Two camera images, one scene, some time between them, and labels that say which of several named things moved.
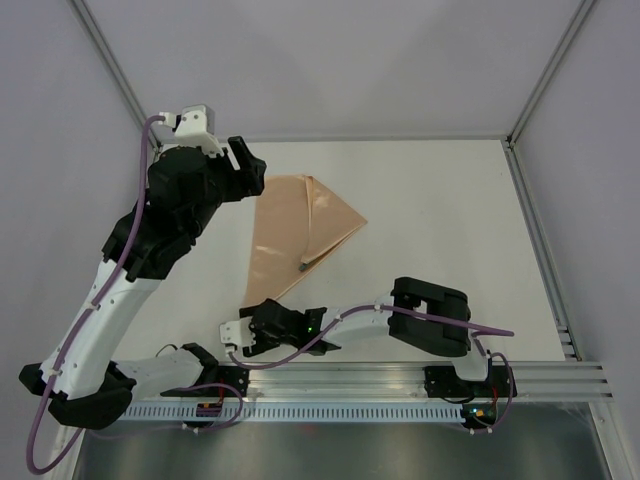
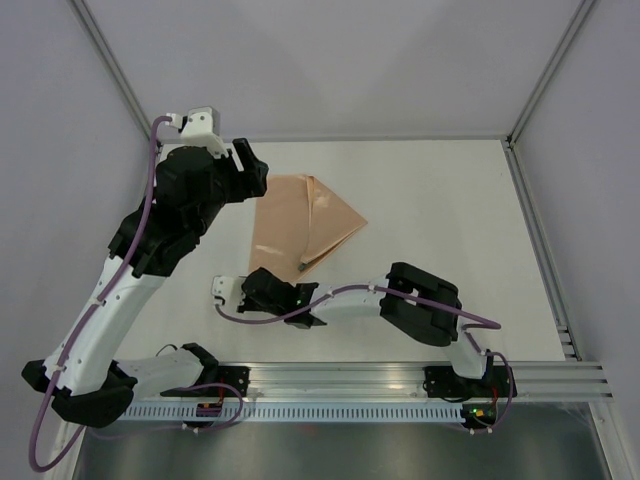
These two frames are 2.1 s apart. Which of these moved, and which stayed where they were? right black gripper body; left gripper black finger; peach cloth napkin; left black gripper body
Moved: right black gripper body
Stayed: peach cloth napkin; left gripper black finger; left black gripper body
